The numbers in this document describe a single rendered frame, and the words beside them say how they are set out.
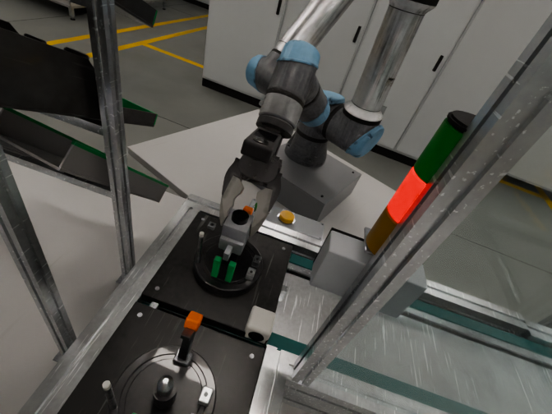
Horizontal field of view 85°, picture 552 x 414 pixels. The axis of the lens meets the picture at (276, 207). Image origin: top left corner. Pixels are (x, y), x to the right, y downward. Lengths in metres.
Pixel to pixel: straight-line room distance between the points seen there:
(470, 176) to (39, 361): 0.68
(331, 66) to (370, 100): 2.57
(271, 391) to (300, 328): 0.15
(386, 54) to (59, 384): 0.90
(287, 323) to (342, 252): 0.34
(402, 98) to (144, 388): 3.31
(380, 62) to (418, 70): 2.58
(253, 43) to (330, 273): 3.35
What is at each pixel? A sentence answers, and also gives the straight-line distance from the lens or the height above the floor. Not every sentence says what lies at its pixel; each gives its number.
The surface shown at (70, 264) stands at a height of 0.86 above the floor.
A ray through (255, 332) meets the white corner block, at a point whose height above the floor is 0.98.
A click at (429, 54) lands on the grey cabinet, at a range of 3.42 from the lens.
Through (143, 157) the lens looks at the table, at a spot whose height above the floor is 0.86.
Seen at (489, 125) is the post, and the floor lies 1.43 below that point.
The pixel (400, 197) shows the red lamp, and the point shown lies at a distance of 0.31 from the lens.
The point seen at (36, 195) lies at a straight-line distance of 0.98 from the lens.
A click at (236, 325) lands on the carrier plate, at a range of 0.58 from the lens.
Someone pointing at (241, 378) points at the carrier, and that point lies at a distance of 0.54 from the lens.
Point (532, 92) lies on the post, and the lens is 0.25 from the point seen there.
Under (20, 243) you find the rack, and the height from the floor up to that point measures 1.17.
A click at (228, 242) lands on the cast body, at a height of 1.07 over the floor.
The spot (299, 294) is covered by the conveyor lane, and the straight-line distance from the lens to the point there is 0.71.
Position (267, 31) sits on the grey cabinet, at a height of 0.81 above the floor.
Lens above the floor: 1.48
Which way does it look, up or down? 40 degrees down
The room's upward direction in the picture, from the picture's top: 19 degrees clockwise
